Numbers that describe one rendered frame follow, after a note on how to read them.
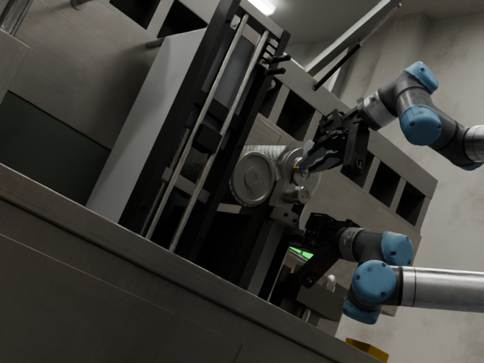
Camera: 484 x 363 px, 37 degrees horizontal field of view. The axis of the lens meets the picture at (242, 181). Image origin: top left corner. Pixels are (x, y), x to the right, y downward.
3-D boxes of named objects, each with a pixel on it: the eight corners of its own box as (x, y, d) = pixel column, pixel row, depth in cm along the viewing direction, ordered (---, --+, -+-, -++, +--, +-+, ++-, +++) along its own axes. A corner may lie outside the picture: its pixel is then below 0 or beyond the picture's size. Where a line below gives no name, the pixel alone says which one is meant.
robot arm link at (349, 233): (368, 269, 156) (345, 254, 151) (352, 266, 159) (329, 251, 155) (379, 237, 158) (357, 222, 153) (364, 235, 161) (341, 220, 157)
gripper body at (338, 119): (335, 137, 171) (377, 108, 165) (343, 163, 165) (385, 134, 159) (315, 122, 166) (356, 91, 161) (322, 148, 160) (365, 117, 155)
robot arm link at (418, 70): (423, 73, 147) (415, 51, 154) (380, 105, 152) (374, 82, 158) (445, 96, 151) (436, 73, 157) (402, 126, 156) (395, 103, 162)
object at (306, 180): (312, 191, 172) (289, 183, 167) (306, 191, 173) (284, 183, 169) (319, 161, 173) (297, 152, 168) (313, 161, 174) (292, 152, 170)
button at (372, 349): (366, 355, 149) (370, 343, 150) (342, 347, 155) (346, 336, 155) (386, 365, 153) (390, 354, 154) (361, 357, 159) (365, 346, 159)
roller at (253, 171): (225, 190, 158) (245, 142, 161) (163, 184, 178) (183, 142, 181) (263, 213, 165) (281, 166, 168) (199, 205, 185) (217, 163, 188)
